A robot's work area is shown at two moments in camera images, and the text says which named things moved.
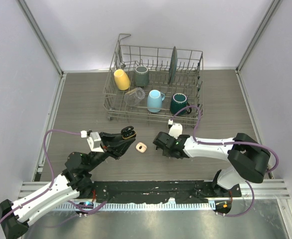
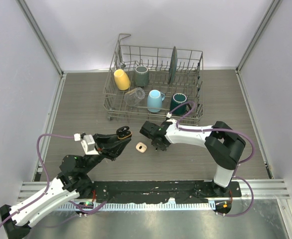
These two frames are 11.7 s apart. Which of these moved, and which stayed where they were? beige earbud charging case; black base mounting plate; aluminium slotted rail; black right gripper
Moved: black right gripper
Stayed: beige earbud charging case; aluminium slotted rail; black base mounting plate
